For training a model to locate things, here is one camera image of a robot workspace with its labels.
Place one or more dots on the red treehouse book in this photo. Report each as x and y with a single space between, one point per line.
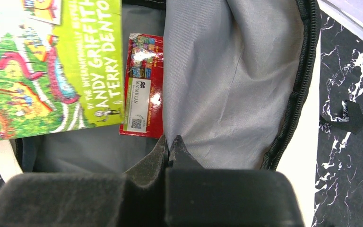
144 75

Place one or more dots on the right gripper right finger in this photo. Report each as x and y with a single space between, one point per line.
198 197

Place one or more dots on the beige backpack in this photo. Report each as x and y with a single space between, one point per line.
236 76

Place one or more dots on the green book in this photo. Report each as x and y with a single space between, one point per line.
60 66

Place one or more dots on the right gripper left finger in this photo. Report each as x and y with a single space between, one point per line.
132 199

